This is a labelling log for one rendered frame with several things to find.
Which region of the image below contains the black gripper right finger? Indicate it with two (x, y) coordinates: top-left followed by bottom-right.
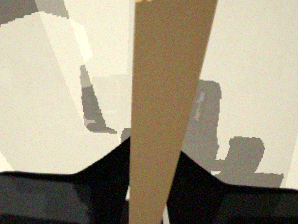
(166, 150), (298, 224)

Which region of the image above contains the brown wooden post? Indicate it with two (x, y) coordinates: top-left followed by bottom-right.
(119, 200), (163, 224)

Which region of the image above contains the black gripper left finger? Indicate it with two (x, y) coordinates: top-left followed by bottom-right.
(0, 137), (130, 224)

